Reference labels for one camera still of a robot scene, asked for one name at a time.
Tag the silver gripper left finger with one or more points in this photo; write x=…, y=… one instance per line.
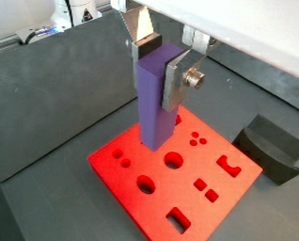
x=146, y=40

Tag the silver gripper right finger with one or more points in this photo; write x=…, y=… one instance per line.
x=183, y=73

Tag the purple rectangular block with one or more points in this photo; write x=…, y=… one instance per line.
x=156, y=122

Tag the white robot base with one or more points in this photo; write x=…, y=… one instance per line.
x=70, y=14

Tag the black curved plastic holder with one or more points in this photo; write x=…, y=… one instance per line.
x=271, y=147

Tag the red shape sorting board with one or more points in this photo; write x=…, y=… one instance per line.
x=176, y=190

